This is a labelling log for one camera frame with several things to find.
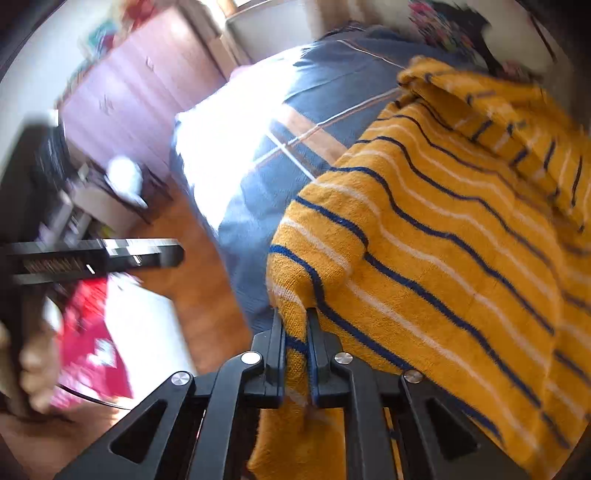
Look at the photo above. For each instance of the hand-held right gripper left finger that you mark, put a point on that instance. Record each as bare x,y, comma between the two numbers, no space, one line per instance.
276,350

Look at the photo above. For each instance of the colourful patterned cloth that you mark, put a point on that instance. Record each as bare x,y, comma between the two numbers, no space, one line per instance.
438,23

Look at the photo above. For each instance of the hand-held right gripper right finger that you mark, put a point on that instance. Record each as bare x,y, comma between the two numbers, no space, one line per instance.
316,355

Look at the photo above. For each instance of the red printed cloth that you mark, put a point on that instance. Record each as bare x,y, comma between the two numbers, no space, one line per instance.
90,341

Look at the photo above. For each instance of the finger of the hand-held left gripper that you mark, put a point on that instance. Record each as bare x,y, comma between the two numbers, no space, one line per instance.
138,253

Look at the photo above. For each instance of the white bag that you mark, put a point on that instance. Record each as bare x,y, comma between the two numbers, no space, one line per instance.
125,177

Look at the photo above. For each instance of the person's left hand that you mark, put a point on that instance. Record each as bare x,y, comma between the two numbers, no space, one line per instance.
37,364

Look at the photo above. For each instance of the purple wooden wardrobe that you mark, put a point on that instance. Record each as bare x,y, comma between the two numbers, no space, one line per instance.
138,83

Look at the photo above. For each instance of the blue plaid bed sheet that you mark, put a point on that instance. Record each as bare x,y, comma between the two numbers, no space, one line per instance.
286,115

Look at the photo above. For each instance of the yellow striped knit sweater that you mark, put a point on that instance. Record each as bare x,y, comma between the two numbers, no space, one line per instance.
415,258

